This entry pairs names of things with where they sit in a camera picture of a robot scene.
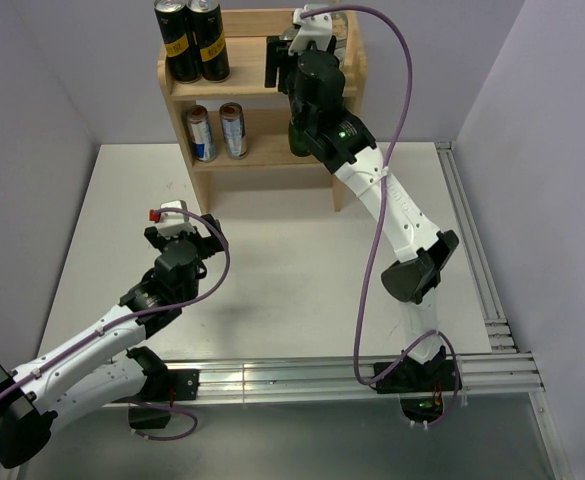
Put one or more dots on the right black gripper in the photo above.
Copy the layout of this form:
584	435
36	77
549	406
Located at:
277	55

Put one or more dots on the black tall can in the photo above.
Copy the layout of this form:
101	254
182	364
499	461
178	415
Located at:
173	22
208	29

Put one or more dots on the aluminium rail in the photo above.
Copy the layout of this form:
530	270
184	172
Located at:
498	329
332	379

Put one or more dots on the right aluminium rail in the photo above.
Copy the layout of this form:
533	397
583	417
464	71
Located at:
498	329

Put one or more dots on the front aluminium rail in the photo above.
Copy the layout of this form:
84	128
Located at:
332	379

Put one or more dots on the left black tall can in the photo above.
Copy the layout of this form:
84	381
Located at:
173	22

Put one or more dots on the clear bottle green cap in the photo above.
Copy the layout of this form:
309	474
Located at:
290	33

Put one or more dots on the silver can red tab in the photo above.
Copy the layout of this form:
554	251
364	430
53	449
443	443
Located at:
233	128

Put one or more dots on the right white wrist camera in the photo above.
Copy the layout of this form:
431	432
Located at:
310	27

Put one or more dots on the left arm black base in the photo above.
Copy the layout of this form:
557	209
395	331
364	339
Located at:
167	386

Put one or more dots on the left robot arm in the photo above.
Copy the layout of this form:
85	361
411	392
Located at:
107	361

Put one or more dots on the clear soda bottle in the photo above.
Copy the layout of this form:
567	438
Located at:
340	32

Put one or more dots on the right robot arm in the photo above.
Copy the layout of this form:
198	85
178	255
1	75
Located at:
421	248

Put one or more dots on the blue silver energy can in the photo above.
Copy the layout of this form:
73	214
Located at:
200	134

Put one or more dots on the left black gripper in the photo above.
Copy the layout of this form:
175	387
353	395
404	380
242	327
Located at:
157	241

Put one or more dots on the right black tall can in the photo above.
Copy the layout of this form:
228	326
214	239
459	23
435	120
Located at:
208	29

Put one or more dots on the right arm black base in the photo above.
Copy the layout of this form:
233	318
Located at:
397	382

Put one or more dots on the green bottle yellow label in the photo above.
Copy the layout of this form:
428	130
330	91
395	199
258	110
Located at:
296	141

